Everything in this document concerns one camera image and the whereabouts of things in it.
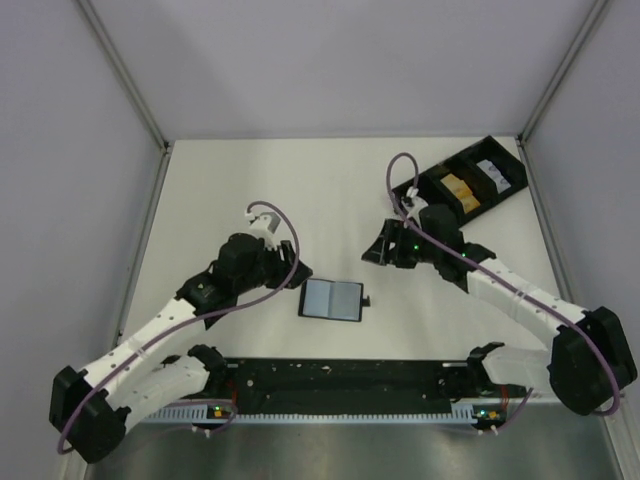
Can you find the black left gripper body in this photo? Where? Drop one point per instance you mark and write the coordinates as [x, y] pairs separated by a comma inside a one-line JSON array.
[[286, 261]]

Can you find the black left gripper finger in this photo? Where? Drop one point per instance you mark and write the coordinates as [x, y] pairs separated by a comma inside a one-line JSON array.
[[286, 252], [292, 276]]

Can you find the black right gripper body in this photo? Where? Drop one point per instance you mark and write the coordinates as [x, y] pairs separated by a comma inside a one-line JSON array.
[[390, 242]]

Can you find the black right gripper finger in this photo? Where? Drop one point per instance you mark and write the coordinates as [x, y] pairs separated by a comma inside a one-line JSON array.
[[378, 252], [390, 229]]

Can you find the black leather card holder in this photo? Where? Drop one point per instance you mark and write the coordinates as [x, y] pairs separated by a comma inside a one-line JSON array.
[[333, 300]]

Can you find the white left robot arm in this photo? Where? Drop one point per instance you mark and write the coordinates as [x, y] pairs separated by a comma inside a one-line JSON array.
[[85, 405]]

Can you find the lower gold card in bin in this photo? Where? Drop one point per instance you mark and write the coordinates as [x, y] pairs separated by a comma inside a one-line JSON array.
[[468, 201]]

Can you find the gold card in bin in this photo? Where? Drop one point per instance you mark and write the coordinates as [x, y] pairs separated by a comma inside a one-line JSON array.
[[454, 184], [468, 201]]

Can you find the upper gold card in bin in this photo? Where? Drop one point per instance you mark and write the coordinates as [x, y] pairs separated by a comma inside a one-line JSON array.
[[454, 184]]

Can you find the upper silver card in bin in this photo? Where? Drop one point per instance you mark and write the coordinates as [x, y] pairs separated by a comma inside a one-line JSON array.
[[489, 168]]

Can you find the silver card in bin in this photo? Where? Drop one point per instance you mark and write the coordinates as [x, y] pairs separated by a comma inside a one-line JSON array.
[[502, 184], [489, 168]]

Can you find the lower silver card in bin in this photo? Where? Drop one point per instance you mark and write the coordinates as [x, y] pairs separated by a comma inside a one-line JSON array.
[[502, 184]]

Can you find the black left storage bin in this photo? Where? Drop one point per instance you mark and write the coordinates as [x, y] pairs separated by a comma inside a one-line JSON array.
[[433, 192]]

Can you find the black storage bin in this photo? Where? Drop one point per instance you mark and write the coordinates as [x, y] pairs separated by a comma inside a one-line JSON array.
[[510, 167], [433, 192]]

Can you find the black right storage bin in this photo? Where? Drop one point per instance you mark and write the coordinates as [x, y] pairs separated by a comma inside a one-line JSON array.
[[510, 167]]

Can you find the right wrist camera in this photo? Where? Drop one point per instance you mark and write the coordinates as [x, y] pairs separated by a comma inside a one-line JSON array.
[[413, 204]]

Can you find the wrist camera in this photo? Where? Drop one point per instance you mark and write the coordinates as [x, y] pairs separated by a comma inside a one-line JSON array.
[[413, 204], [263, 225]]

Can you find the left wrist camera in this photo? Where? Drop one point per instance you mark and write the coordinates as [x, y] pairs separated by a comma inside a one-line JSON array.
[[263, 225]]

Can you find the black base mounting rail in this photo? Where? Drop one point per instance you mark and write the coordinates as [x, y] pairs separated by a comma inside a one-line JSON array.
[[344, 386]]

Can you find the white slotted cable duct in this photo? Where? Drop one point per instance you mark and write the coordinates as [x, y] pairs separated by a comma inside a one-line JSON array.
[[460, 414]]

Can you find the left aluminium frame post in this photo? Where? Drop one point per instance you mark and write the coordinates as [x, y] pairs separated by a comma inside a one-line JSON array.
[[98, 30]]

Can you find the aluminium corner frame post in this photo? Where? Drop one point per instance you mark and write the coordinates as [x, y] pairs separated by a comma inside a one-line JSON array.
[[588, 27]]

